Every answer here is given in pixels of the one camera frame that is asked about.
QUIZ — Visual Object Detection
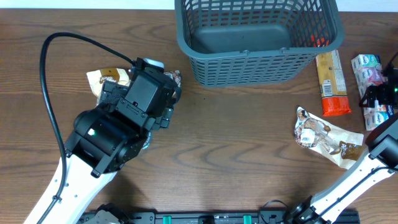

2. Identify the tissue pocket pack bundle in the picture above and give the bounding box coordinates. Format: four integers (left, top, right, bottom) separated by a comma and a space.
351, 54, 397, 131

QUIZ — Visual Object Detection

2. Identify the orange cracker sleeve package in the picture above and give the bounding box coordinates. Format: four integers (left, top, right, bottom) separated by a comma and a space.
315, 49, 352, 116

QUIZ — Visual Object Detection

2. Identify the beige cookie bag with barcode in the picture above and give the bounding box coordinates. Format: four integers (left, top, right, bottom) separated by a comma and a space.
294, 106, 365, 169

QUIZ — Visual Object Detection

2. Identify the grey plastic lattice basket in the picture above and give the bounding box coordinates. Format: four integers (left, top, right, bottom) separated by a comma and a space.
174, 0, 345, 87

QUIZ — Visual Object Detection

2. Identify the beige PanBee snack bag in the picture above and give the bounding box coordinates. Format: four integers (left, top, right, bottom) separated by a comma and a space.
86, 68, 131, 105

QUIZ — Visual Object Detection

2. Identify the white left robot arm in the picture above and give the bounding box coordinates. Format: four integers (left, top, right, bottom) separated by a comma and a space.
25, 65, 182, 223

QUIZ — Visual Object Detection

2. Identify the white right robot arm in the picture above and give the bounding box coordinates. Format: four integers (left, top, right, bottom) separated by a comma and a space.
284, 114, 397, 223

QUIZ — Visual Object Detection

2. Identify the black mounting rail base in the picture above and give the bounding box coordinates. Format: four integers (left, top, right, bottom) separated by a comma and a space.
77, 210, 361, 224

